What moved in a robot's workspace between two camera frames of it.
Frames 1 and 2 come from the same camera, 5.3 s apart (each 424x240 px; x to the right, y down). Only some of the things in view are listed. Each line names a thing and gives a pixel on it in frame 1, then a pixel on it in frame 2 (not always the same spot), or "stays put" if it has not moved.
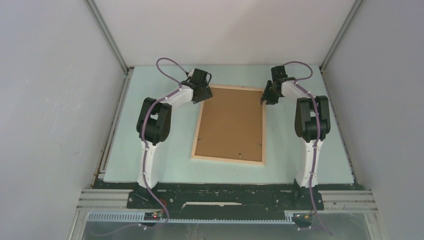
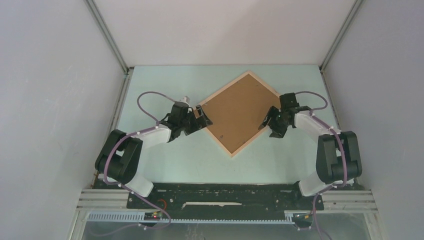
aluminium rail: [334, 201] stays put
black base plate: [225, 198] stays put
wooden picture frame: [263, 126] -> [238, 110]
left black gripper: [207, 94] -> [202, 120]
